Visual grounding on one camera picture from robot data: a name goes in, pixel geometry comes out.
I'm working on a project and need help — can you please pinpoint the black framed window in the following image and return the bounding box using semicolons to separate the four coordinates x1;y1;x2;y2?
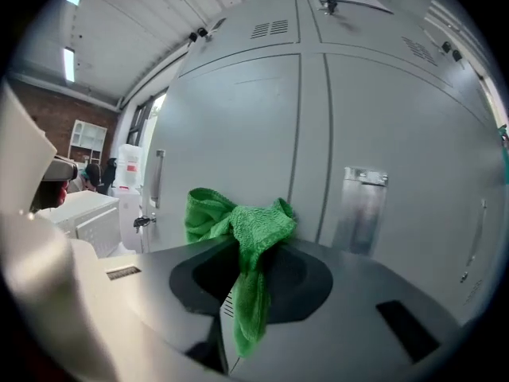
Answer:
126;88;168;154

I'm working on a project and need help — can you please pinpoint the grey metal cabinet door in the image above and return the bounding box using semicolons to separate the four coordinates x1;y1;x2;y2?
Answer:
149;53;302;255

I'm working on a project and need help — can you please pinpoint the white shelf unit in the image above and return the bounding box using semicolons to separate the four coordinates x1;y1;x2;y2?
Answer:
67;119;109;166

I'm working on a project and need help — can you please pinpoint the green cloth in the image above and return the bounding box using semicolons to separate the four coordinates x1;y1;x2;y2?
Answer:
184;187;298;360

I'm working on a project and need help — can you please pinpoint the grey metal locker cabinet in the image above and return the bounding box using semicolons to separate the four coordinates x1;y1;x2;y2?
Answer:
137;0;508;328

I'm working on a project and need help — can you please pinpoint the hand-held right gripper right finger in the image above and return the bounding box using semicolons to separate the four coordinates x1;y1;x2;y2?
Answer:
262;243;334;325

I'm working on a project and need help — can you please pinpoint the white plastic jug red label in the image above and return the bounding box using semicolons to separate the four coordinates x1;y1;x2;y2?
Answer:
117;143;143;190

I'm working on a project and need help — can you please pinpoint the white microwave oven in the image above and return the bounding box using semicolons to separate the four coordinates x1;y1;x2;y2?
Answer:
46;190;122;256

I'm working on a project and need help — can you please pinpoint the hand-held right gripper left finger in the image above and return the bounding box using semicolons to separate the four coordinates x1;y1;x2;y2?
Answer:
169;238;241;317

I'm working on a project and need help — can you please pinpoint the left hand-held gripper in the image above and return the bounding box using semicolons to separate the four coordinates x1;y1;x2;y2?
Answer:
0;80;80;216

